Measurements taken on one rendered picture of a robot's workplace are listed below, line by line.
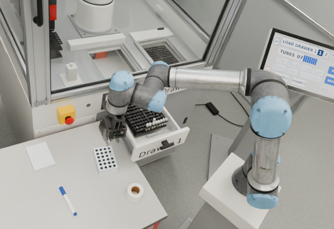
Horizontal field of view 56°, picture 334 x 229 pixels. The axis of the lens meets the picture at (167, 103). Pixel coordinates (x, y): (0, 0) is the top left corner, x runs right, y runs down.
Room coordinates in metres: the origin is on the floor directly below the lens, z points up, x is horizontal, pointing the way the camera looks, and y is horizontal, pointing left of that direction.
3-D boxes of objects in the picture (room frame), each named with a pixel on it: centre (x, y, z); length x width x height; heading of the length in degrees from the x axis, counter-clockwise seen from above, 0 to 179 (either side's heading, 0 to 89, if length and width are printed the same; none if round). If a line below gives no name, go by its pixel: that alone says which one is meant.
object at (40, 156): (0.72, 0.45, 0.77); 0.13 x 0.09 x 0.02; 46
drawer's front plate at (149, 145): (0.92, -0.03, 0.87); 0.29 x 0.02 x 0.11; 136
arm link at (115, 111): (0.77, 0.16, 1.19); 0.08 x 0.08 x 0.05
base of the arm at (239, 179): (0.90, -0.47, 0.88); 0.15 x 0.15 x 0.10
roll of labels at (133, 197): (0.70, 0.01, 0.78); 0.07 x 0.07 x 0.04
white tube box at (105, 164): (0.81, 0.18, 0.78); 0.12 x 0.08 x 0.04; 35
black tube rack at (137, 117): (1.06, 0.11, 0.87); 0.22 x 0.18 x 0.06; 46
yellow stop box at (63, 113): (0.90, 0.41, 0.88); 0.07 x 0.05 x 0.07; 136
